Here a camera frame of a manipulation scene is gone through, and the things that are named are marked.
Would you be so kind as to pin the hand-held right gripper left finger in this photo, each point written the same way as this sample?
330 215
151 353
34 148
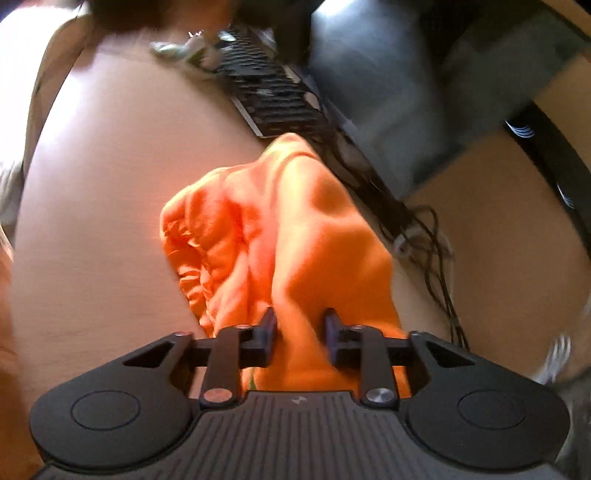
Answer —
268 328

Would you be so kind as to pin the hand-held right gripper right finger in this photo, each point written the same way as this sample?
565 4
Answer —
330 330

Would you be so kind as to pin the orange garment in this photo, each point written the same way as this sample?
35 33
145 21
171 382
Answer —
295 221

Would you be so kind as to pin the black computer keyboard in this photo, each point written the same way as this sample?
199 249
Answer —
272 92

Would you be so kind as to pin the dark computer monitor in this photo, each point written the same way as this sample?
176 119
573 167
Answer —
392 83

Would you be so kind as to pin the crumpled green-white wrapper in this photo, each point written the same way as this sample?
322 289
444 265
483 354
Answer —
184 48

